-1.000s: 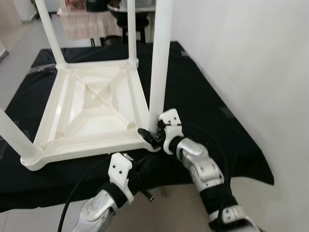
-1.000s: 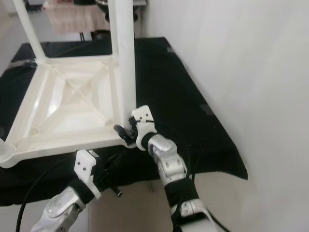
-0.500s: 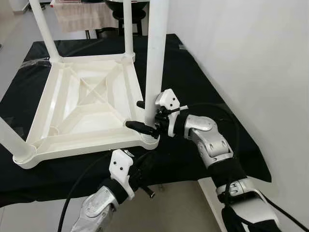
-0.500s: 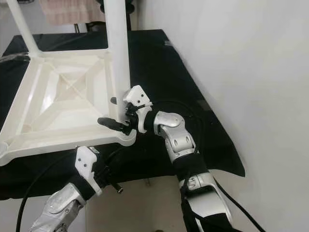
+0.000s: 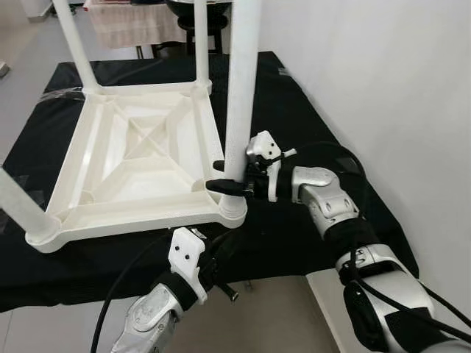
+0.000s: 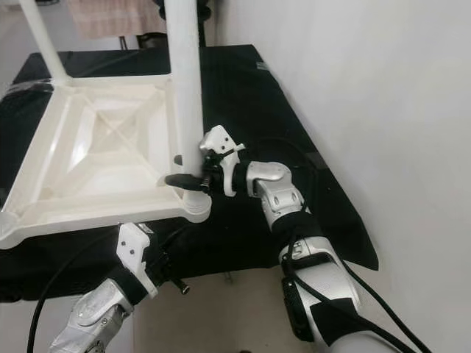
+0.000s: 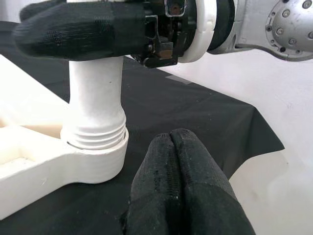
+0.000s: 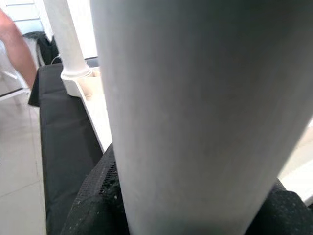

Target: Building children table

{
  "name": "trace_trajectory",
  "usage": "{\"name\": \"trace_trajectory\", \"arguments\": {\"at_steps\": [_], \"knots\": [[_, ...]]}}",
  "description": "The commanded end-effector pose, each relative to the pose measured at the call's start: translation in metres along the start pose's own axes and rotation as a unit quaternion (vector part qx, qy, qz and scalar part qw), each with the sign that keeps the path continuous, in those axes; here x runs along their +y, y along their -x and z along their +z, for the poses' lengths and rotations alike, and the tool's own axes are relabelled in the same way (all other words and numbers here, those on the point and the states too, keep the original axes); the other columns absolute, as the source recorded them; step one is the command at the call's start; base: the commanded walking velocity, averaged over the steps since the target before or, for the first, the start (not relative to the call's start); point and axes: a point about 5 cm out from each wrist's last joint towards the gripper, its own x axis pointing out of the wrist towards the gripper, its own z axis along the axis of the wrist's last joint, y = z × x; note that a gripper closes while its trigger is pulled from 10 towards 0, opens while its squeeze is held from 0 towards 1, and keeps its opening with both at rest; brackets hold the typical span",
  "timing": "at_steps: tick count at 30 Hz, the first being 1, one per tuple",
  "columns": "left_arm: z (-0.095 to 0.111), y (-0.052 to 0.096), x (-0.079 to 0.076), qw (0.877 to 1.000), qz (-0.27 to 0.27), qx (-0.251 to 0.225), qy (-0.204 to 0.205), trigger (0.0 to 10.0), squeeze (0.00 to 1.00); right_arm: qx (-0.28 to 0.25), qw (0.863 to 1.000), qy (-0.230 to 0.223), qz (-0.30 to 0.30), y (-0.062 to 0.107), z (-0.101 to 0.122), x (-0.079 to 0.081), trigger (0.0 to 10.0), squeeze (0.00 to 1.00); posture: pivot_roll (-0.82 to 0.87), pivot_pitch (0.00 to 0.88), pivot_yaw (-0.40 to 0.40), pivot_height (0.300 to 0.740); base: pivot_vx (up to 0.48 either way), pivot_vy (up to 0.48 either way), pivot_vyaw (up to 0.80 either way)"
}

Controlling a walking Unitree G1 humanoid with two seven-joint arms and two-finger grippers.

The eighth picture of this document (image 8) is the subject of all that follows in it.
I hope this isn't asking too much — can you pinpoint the white drawer cabinet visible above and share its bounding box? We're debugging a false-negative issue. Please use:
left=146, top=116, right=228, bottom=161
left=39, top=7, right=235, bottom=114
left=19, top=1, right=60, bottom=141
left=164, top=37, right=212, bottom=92
left=4, top=0, right=48, bottom=35

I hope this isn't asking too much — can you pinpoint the person bare leg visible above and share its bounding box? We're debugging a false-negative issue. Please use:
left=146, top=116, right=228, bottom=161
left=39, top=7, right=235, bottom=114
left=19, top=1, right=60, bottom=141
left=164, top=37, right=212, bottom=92
left=0, top=7, right=39, bottom=89

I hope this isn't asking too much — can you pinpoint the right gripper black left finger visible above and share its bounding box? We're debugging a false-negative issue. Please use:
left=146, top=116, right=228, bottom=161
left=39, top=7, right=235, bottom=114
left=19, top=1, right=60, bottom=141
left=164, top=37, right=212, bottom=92
left=60, top=141, right=130, bottom=235

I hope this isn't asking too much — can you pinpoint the white chair leg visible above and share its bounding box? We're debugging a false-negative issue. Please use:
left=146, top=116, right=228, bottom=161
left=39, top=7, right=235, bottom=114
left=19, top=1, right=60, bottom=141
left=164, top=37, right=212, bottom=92
left=0, top=66, right=33, bottom=103

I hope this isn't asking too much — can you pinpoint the black backpack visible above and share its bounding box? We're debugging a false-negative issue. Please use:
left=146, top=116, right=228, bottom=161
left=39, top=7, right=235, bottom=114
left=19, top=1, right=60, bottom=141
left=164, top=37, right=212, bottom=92
left=24, top=31, right=61, bottom=67

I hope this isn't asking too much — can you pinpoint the white plastic table top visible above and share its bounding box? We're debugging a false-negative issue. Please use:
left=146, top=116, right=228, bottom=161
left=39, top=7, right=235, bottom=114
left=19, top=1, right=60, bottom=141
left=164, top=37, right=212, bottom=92
left=60, top=65, right=313, bottom=209

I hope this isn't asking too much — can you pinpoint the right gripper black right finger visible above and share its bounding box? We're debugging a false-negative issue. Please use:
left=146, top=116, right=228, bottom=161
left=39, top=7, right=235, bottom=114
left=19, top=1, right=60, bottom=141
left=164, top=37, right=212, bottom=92
left=246, top=178, right=313, bottom=235

